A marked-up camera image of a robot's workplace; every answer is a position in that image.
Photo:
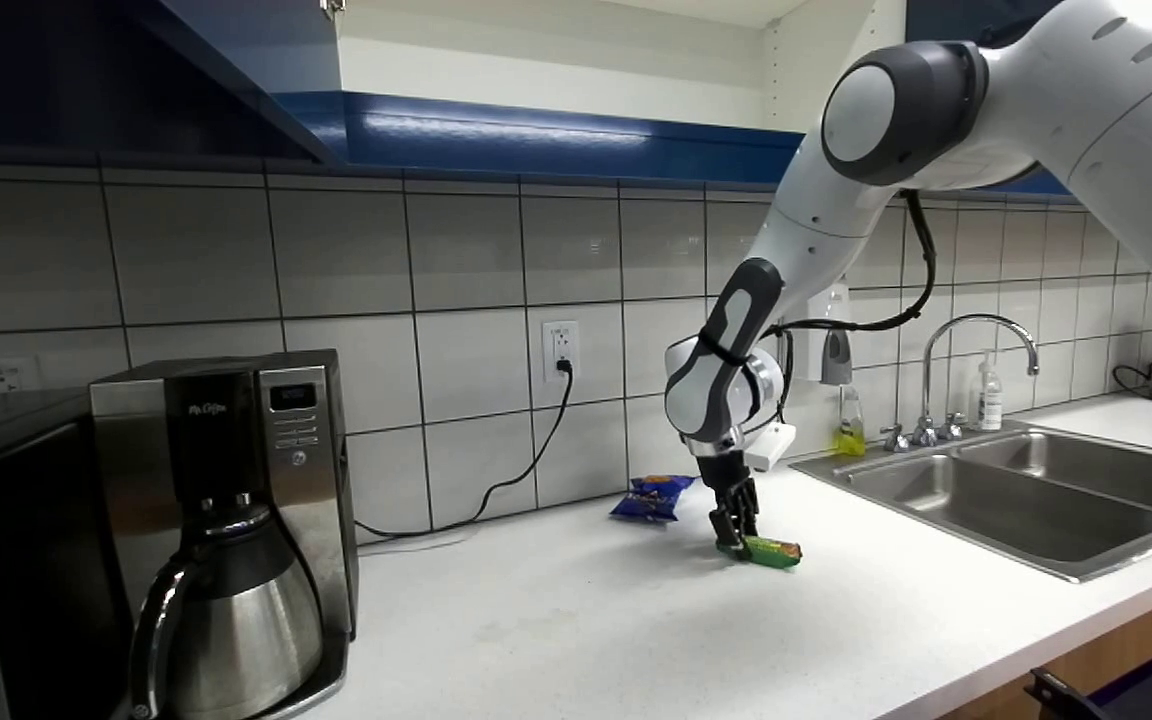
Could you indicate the chrome faucet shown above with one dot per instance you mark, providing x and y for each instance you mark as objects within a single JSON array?
[{"x": 950, "y": 385}]

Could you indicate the white wall outlet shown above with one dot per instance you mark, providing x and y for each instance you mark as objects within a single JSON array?
[{"x": 562, "y": 345}]

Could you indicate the blue open cabinet door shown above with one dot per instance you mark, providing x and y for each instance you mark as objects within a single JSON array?
[{"x": 268, "y": 53}]

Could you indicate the stainless steel sink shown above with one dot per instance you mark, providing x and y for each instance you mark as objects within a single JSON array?
[{"x": 1046, "y": 497}]

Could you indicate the yellow dish soap bottle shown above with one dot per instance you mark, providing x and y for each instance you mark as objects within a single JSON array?
[{"x": 851, "y": 442}]

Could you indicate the blue snack packet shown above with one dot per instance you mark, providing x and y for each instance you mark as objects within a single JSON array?
[{"x": 649, "y": 497}]

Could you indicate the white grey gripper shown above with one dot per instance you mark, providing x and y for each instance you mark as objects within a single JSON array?
[{"x": 717, "y": 408}]

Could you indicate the steel coffee carafe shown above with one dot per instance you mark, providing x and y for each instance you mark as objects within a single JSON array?
[{"x": 231, "y": 627}]

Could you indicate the black microwave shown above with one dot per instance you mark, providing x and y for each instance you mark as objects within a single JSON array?
[{"x": 61, "y": 606}]

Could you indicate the steel coffee maker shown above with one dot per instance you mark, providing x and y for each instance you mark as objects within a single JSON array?
[{"x": 236, "y": 429}]

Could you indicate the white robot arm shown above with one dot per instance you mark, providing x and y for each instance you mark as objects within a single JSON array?
[{"x": 1070, "y": 94}]

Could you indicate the blue bin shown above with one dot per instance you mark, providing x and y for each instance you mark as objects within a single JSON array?
[{"x": 1124, "y": 698}]

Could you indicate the white soap dispenser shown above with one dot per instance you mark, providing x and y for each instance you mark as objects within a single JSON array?
[{"x": 835, "y": 345}]

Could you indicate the blue upper cabinet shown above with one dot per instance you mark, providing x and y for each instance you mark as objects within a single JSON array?
[{"x": 707, "y": 94}]

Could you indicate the white small bottle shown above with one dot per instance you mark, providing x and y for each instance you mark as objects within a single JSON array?
[{"x": 991, "y": 396}]

